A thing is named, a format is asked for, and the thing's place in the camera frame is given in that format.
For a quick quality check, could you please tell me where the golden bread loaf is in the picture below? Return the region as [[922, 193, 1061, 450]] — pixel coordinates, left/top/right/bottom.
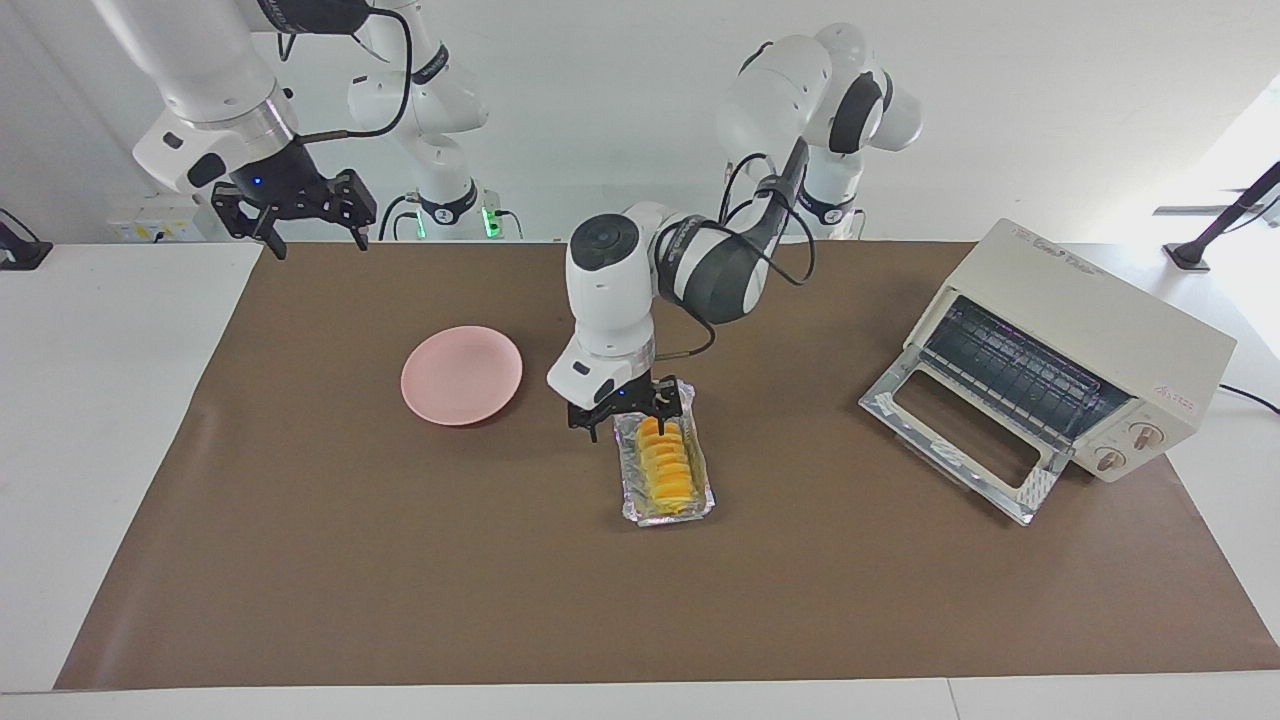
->
[[636, 415, 699, 516]]

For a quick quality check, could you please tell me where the glass oven door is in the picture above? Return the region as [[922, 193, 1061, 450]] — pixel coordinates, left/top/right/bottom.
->
[[858, 352, 1073, 528]]

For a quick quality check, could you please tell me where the white power strip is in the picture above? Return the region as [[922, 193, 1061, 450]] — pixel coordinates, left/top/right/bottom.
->
[[108, 205, 216, 243]]

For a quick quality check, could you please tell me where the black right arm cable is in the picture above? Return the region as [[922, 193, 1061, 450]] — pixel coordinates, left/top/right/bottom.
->
[[275, 5, 414, 147]]

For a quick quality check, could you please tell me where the aluminium foil tray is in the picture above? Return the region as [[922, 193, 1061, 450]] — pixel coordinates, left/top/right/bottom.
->
[[612, 380, 716, 528]]

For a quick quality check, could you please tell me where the black arm base cable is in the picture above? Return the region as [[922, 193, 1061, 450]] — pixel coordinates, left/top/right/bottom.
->
[[377, 194, 421, 242]]

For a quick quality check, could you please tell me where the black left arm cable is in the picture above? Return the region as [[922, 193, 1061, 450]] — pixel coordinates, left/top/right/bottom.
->
[[655, 140, 817, 359]]

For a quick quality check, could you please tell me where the metal wire oven rack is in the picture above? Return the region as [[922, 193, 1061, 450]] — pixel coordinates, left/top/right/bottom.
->
[[918, 297, 1133, 443]]

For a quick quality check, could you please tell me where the black oven power cable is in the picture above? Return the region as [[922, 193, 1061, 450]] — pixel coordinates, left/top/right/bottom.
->
[[1218, 383, 1280, 416]]

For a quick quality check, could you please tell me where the black clamp bracket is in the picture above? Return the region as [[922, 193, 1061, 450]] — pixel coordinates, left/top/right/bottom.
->
[[0, 208, 53, 271]]

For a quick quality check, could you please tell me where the cream toaster oven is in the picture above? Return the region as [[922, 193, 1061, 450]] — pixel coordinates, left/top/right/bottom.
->
[[858, 218, 1238, 528]]

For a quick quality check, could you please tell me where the brown table mat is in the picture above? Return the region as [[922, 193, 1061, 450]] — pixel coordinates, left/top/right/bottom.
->
[[53, 240, 1280, 691]]

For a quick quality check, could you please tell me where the black camera stand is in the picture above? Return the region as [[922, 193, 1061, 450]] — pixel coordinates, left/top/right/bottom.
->
[[1163, 160, 1280, 273]]

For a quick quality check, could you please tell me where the pink round plate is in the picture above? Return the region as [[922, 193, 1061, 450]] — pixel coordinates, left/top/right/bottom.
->
[[400, 326, 524, 427]]

